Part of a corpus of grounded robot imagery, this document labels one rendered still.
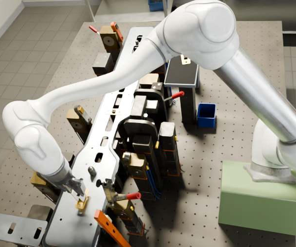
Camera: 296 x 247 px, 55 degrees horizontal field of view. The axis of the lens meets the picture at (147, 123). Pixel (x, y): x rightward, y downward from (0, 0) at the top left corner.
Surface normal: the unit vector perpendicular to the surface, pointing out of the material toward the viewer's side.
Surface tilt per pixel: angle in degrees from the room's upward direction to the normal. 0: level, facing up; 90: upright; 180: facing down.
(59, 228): 0
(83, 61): 0
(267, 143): 63
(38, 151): 77
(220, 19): 49
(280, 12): 0
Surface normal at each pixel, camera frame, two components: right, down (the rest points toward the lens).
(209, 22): 0.30, 0.10
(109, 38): -0.20, 0.80
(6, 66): -0.16, -0.59
